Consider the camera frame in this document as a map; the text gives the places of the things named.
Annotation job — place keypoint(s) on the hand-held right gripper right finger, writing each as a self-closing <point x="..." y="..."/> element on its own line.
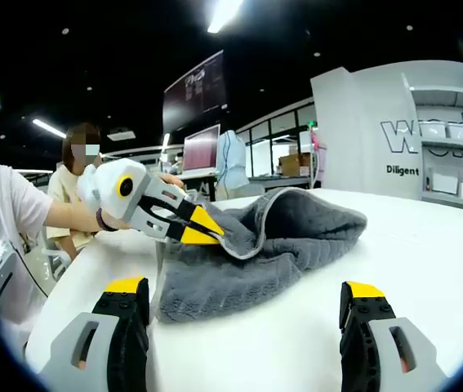
<point x="361" y="339"/>

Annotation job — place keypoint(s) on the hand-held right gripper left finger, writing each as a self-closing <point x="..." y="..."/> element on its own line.
<point x="127" y="339"/>

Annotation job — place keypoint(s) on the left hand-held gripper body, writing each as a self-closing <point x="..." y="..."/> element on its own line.
<point x="108" y="192"/>

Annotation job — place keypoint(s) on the grey fluffy towel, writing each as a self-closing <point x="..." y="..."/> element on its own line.
<point x="296" y="253"/>

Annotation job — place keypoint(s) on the brown cardboard box stack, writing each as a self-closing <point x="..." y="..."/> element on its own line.
<point x="294" y="165"/>

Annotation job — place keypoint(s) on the dark wristband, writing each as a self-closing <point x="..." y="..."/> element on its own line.
<point x="104" y="220"/>

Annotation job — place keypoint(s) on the computer monitor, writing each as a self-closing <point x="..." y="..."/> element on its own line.
<point x="201" y="149"/>

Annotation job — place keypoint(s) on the white table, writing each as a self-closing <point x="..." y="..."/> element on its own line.
<point x="398" y="286"/>

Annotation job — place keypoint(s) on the white chair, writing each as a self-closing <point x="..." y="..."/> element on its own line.
<point x="57" y="257"/>

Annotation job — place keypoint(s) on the ceiling light strip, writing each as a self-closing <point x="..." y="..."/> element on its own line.
<point x="225" y="14"/>
<point x="49" y="128"/>

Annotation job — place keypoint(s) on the person's body in white shirt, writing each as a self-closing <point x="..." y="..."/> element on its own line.
<point x="10" y="196"/>

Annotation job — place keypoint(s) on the grey workbench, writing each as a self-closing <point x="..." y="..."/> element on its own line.
<point x="280" y="184"/>

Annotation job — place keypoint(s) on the white chest device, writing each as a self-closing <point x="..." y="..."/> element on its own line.
<point x="2" y="269"/>

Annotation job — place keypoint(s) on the pink tool on white stand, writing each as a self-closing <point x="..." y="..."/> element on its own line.
<point x="316" y="141"/>

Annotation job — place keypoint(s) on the metal storage shelf with bins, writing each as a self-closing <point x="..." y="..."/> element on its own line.
<point x="445" y="181"/>

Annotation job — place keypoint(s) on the grey metal shelving rack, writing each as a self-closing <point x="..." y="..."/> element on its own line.
<point x="451" y="143"/>

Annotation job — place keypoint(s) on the large dark wall screen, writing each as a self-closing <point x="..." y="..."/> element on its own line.
<point x="196" y="90"/>

